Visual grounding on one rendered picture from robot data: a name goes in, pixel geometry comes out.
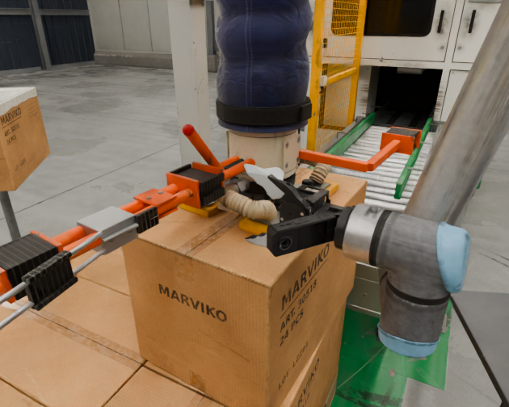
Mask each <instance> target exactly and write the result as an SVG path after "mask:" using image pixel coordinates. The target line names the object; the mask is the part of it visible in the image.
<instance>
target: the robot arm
mask: <svg viewBox="0 0 509 407"><path fill-rule="evenodd" d="M508 129H509V0H503V1H502V3H501V5H500V7H499V9H498V12H497V14H496V16H495V17H494V20H493V23H492V24H491V26H490V29H489V31H488V32H487V35H486V38H485V39H484V41H483V43H482V46H481V48H480V50H479V52H478V54H477V56H476V58H475V61H474V63H473V65H472V67H471V69H470V71H469V74H468V76H467V78H466V79H465V82H464V84H463V86H462V88H461V91H460V93H459V94H458V96H457V98H456V102H455V103H454V105H453V107H452V110H451V112H450V114H449V116H448V118H447V120H446V122H445V124H444V127H443V129H442V131H441V133H440V135H439V137H438V140H437V142H436V143H435V146H434V148H433V150H432V152H431V155H430V157H429V158H428V160H427V163H426V165H425V167H424V169H423V172H422V173H421V175H420V178H419V180H418V182H417V184H416V186H415V188H414V191H413V193H412V195H411V197H410V199H409V201H408V204H407V205H406V208H405V210H404V212H403V213H400V212H394V211H390V210H387V209H384V208H379V207H377V206H376V205H372V206H371V205H367V204H363V203H359V204H358V205H356V206H354V205H353V206H352V207H350V206H346V207H342V206H339V205H335V204H332V203H330V199H329V190H325V189H321V188H318V187H311V186H308V185H305V184H302V185H301V186H300V187H298V188H295V187H294V186H293V185H292V184H290V183H288V182H285V181H284V172H283V171H282V170H281V169H280V168H278V167H273V168H268V169H263V168H260V167H258V166H255V165H251V164H245V165H244V166H243V167H244V169H245V171H246V174H247V175H248V176H250V177H252V178H253V179H254V180H255V181H256V183H257V184H259V185H260V186H262V187H263V188H264V189H265V190H266V193H267V194H268V195H269V196H270V197H271V198H272V199H283V200H284V201H286V202H285V203H283V204H282V205H280V206H279V207H278V208H277V210H278V211H279V212H280V222H279V223H277V224H271V225H269V226H268V227H267V232H266V233H260V234H259V235H252V236H249V237H246V238H245V240H246V241H248V242H249V243H252V244H255V245H259V246H262V247H267V248H268V249H269V250H270V252H271V253H272V254H273V255H274V256H275V257H279V256H281V255H285V254H290V253H292V252H296V251H298V250H304V249H307V248H310V247H313V246H316V245H321V244H324V243H327V242H330V241H334V246H335V248H337V249H340V250H342V251H343V255H344V256H345V258H349V259H351V260H355V261H357V262H362V263H364V264H367V265H370V266H374V267H377V268H378V272H379V284H380V300H381V317H380V322H378V324H377V328H378V336H379V338H380V340H381V341H382V343H383V344H384V345H385V346H386V347H388V348H389V349H390V350H391V351H393V352H395V353H397V354H399V355H403V356H408V357H412V358H422V357H426V356H428V355H431V354H432V353H433V352H434V351H435V349H436V346H437V343H438V342H439V341H440V332H441V329H442V325H443V322H444V317H445V313H446V310H447V307H448V301H449V297H450V294H451V293H458V292H460V291H461V289H462V286H463V282H464V279H465V273H466V269H467V263H468V260H469V250H470V241H471V240H470V235H469V233H468V232H467V231H466V230H465V229H462V228H459V227H456V224H457V222H458V220H459V219H460V217H461V215H462V213H463V211H464V210H465V208H466V206H467V204H468V202H469V201H470V199H471V197H472V195H473V193H474V192H475V190H476V188H477V185H478V184H479V183H480V181H481V179H482V177H483V175H484V173H485V172H486V169H487V168H488V166H489V164H490V162H491V161H492V159H493V157H494V155H495V153H496V152H497V150H498V147H499V146H500V145H501V143H502V141H503V138H504V137H505V136H506V134H507V131H508ZM307 187H308V188H311V189H314V190H319V191H318V192H314V191H308V190H306V188H307ZM325 197H326V201H325Z"/></svg>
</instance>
